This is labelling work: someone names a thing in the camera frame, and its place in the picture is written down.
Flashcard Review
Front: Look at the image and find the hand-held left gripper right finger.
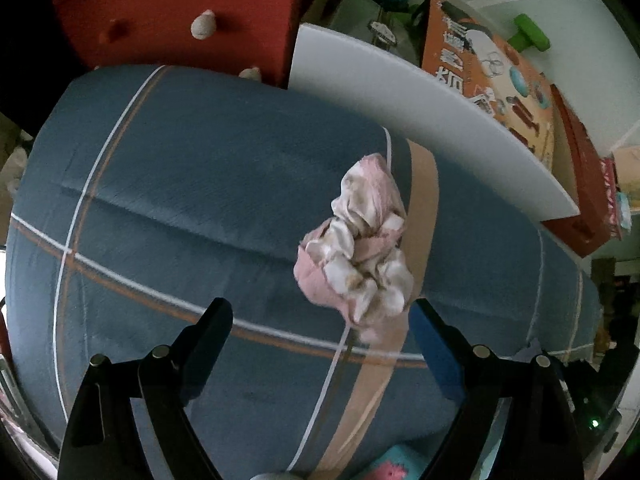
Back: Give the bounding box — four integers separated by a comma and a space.
408, 298, 586, 480

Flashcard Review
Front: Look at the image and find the red cardboard box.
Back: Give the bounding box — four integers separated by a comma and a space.
540, 85, 613, 258

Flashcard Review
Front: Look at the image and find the red felt tote bag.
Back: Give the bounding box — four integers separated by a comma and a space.
52, 0, 341, 88

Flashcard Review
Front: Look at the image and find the blue plaid tablecloth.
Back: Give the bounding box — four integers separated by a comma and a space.
5, 64, 603, 480

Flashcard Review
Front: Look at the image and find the grey carton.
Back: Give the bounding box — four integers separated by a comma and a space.
300, 0, 426, 68

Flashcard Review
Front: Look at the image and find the beige gift bag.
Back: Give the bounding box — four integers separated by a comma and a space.
612, 145, 640, 196

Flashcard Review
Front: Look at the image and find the orange printed box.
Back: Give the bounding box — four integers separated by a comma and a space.
415, 0, 558, 171

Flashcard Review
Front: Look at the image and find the pink floral scrunchie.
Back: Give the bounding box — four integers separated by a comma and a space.
293, 155, 416, 346

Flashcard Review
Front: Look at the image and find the red patterned box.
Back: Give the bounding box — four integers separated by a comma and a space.
600, 157, 626, 241

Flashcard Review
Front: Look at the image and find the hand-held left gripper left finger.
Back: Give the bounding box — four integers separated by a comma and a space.
57, 297, 234, 480

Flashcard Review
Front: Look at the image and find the white foam board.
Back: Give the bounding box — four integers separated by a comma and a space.
289, 23, 581, 223

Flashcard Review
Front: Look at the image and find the teal plastic basket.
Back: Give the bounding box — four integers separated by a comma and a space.
360, 442, 441, 480

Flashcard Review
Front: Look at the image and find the purple cloth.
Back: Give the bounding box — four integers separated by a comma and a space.
512, 337, 548, 361

